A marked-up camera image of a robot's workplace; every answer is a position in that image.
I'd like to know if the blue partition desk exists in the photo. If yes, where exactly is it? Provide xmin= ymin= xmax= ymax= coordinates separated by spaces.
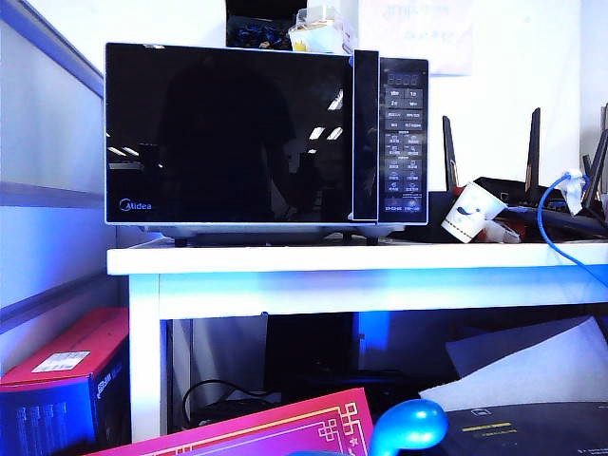
xmin=104 ymin=42 xmax=381 ymax=224

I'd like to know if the white black microwave oven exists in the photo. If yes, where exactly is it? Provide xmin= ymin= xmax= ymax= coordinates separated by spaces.
xmin=104 ymin=43 xmax=431 ymax=248

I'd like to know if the pink box gold pattern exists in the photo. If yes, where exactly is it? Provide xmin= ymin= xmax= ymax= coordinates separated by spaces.
xmin=85 ymin=387 xmax=376 ymax=456

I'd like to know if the red blue cardboard box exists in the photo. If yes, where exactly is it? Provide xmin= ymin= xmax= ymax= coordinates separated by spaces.
xmin=0 ymin=306 xmax=132 ymax=456

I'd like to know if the black box yellow label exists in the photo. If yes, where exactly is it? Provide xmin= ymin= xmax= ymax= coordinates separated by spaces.
xmin=436 ymin=401 xmax=608 ymax=456

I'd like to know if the white table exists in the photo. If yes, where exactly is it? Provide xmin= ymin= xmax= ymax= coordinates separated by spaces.
xmin=105 ymin=239 xmax=608 ymax=443

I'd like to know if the black computer tower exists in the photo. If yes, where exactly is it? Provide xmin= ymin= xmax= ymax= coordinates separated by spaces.
xmin=263 ymin=311 xmax=355 ymax=381

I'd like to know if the white blue paper cup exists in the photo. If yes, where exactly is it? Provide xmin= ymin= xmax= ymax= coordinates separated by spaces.
xmin=440 ymin=180 xmax=507 ymax=244

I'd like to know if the black flat device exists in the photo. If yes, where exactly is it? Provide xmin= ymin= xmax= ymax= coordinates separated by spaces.
xmin=190 ymin=397 xmax=282 ymax=431

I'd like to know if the red white small package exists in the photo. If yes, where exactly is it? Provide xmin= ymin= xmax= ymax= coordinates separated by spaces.
xmin=477 ymin=216 xmax=528 ymax=244

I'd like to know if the black router with antennas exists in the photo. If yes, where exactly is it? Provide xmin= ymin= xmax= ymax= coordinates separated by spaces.
xmin=393 ymin=106 xmax=608 ymax=243

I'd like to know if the glossy blue round object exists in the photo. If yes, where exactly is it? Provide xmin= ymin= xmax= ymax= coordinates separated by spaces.
xmin=368 ymin=397 xmax=450 ymax=456

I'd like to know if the white paper sheet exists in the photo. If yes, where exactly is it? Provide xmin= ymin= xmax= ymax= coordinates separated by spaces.
xmin=417 ymin=315 xmax=608 ymax=412

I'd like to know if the white tape tag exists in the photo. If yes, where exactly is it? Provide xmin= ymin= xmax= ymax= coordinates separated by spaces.
xmin=560 ymin=168 xmax=591 ymax=216

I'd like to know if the thin black cable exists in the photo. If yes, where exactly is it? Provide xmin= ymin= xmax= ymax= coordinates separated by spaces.
xmin=181 ymin=378 xmax=282 ymax=428

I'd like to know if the white wall paper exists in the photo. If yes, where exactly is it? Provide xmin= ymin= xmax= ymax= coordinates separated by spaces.
xmin=358 ymin=0 xmax=474 ymax=77

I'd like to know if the blue network cable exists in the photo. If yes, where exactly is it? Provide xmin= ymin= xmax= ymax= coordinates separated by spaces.
xmin=536 ymin=173 xmax=608 ymax=291

